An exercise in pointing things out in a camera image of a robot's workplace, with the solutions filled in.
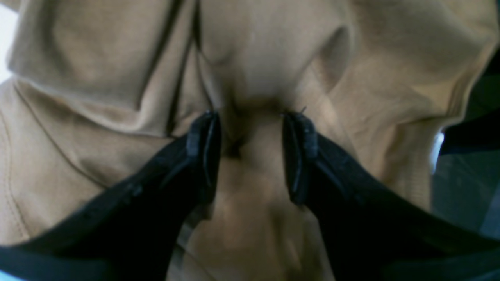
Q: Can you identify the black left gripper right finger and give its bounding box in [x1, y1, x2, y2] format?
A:
[282, 112, 500, 281]

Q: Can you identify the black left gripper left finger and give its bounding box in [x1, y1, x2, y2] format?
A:
[1, 111, 221, 281]

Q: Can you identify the brown t-shirt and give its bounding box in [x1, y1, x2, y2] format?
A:
[1, 0, 499, 281]

